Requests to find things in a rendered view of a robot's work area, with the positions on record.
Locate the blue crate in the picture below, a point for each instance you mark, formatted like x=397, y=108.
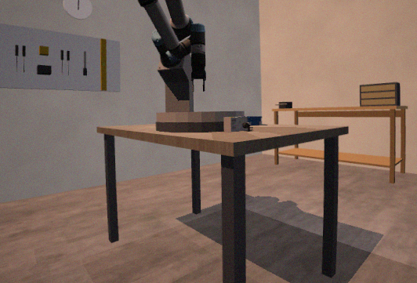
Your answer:
x=254, y=120

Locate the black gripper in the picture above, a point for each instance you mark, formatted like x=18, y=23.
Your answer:
x=198, y=64

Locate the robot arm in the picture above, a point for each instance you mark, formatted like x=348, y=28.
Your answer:
x=164, y=37

